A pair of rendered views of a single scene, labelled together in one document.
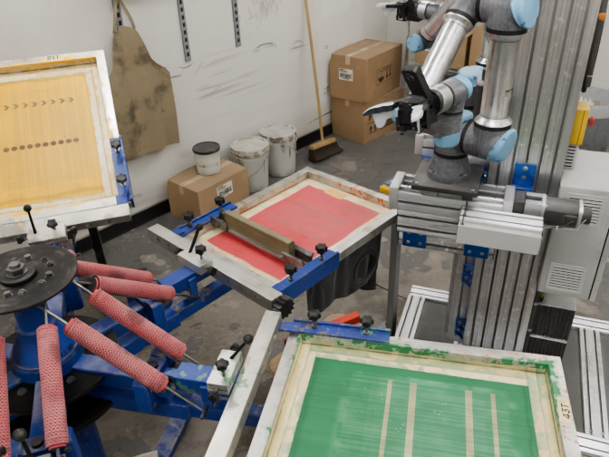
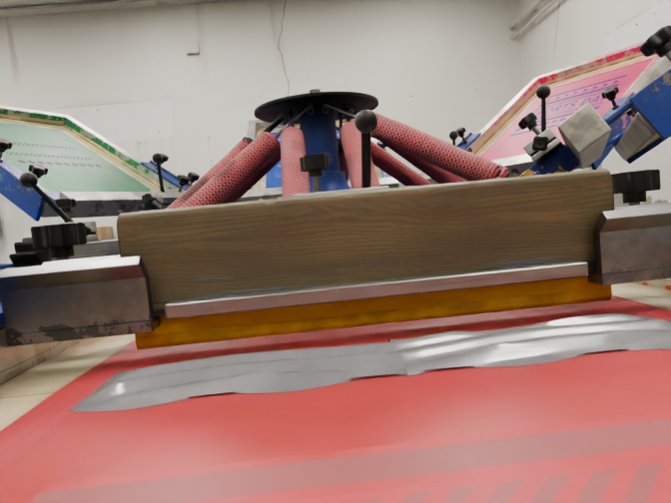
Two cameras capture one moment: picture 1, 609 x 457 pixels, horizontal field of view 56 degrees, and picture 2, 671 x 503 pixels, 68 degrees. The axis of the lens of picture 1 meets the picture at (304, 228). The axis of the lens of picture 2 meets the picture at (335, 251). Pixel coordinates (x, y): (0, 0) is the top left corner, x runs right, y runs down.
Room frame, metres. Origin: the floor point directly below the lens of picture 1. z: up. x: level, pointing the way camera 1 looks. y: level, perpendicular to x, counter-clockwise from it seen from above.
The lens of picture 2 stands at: (2.08, -0.11, 1.04)
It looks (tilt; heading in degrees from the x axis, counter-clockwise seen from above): 4 degrees down; 134
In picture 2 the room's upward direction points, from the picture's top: 5 degrees counter-clockwise
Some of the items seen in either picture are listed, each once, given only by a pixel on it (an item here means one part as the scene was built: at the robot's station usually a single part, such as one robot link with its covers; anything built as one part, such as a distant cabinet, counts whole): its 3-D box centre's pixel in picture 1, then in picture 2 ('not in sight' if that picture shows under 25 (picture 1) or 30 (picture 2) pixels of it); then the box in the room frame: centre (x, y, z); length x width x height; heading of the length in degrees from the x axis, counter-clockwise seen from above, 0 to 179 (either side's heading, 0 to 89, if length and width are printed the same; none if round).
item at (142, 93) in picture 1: (135, 79); not in sight; (3.74, 1.07, 1.06); 0.53 x 0.07 x 1.05; 136
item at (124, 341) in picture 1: (217, 289); not in sight; (1.69, 0.33, 0.89); 1.24 x 0.06 x 0.06; 136
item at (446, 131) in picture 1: (442, 125); not in sight; (1.55, -0.41, 1.56); 0.11 x 0.08 x 0.11; 44
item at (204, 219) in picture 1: (207, 223); not in sight; (2.02, 0.40, 0.97); 0.30 x 0.05 x 0.07; 136
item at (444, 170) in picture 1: (449, 161); not in sight; (1.82, -0.52, 1.31); 0.15 x 0.15 x 0.10
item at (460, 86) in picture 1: (451, 93); not in sight; (1.54, -0.42, 1.65); 0.11 x 0.08 x 0.09; 134
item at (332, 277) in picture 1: (339, 270); not in sight; (1.91, -0.14, 0.79); 0.46 x 0.09 x 0.33; 136
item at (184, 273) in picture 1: (184, 277); not in sight; (1.59, 0.42, 1.02); 0.17 x 0.06 x 0.05; 136
